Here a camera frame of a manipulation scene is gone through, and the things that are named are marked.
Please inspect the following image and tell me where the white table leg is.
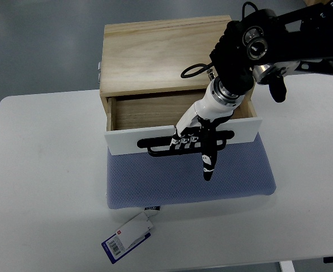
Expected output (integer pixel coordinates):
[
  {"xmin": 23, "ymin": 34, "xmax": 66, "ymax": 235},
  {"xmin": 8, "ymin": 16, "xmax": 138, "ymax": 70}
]
[{"xmin": 279, "ymin": 261, "xmax": 295, "ymax": 272}]

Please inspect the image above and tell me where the blue mesh cushion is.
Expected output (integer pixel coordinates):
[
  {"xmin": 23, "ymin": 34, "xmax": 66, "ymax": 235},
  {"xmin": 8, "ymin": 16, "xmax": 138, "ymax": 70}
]
[{"xmin": 106, "ymin": 135, "xmax": 276, "ymax": 209}]

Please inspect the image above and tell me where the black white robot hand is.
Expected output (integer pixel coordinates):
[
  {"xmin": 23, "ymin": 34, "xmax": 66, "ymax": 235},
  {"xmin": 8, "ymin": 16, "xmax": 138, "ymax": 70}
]
[{"xmin": 173, "ymin": 77, "xmax": 245, "ymax": 181}]

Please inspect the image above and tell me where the wooden drawer cabinet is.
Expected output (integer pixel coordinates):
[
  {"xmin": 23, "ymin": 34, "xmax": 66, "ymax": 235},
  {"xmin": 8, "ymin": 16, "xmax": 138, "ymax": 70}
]
[{"xmin": 99, "ymin": 15, "xmax": 255, "ymax": 131}]

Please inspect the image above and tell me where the white blue product tag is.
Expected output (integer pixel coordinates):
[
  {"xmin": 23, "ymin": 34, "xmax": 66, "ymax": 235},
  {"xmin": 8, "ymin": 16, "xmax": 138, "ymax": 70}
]
[{"xmin": 101, "ymin": 212, "xmax": 153, "ymax": 264}]

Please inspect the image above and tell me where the metal latch on cabinet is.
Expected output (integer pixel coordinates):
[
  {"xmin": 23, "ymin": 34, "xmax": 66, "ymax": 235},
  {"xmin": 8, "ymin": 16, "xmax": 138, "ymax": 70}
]
[{"xmin": 97, "ymin": 61, "xmax": 102, "ymax": 83}]

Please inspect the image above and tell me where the white drawer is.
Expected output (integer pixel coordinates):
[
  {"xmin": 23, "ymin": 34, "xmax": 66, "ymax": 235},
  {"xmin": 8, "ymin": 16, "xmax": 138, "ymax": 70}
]
[{"xmin": 103, "ymin": 90, "xmax": 262, "ymax": 155}]

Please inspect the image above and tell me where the black drawer handle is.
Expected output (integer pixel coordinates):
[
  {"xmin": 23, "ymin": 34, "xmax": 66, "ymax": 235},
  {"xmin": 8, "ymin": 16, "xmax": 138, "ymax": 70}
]
[{"xmin": 137, "ymin": 130, "xmax": 235, "ymax": 157}]

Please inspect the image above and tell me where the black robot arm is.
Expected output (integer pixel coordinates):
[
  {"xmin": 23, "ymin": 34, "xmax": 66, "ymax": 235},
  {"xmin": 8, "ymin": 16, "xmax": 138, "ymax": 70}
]
[{"xmin": 181, "ymin": 1, "xmax": 333, "ymax": 103}]

